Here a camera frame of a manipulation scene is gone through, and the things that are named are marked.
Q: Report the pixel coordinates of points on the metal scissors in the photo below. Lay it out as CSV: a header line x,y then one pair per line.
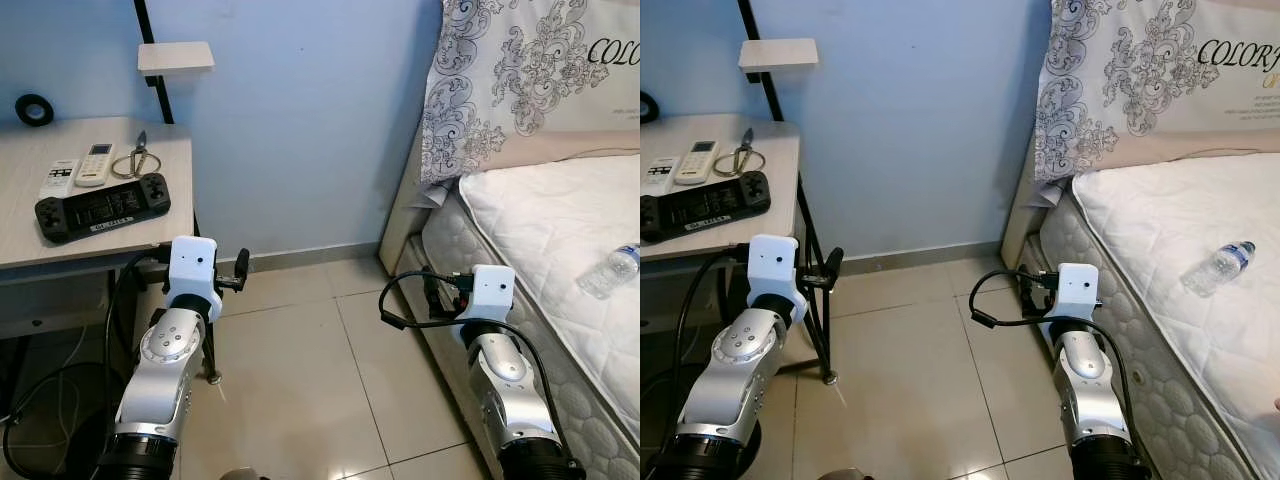
x,y
741,152
140,152

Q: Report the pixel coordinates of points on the small white wall shelf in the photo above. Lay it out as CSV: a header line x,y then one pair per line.
x,y
778,53
175,57

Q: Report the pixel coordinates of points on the white air conditioner remote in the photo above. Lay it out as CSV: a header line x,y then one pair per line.
x,y
696,162
95,165

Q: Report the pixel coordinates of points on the black tape roll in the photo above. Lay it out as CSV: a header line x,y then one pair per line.
x,y
650,107
24,108

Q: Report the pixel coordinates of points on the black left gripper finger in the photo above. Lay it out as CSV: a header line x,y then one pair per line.
x,y
243,268
836,265

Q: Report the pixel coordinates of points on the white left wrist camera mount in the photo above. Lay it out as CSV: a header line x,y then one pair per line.
x,y
193,265
772,265

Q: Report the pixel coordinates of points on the black metal pole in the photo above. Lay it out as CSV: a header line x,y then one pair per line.
x,y
142,15
748,15

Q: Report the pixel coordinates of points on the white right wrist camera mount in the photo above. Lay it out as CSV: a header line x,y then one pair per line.
x,y
492,290
1075,290

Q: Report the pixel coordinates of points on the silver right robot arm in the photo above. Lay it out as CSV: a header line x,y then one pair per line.
x,y
1085,385
505,385

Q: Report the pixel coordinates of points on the small white remote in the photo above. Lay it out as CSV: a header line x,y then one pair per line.
x,y
58,180
658,175

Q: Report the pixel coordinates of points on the clear plastic water bottle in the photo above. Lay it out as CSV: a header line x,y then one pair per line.
x,y
1215,268
605,273

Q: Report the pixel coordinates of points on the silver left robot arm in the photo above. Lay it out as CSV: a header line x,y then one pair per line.
x,y
165,350
740,355

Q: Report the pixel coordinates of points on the light wood side table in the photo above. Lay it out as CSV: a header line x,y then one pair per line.
x,y
770,200
40,150

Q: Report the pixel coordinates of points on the floral patterned pillow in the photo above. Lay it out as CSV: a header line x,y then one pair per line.
x,y
520,70
1130,70

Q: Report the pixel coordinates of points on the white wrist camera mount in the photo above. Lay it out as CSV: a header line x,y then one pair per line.
x,y
193,265
772,265
1075,290
492,290

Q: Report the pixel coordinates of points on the black game controller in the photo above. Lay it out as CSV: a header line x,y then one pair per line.
x,y
705,205
100,208

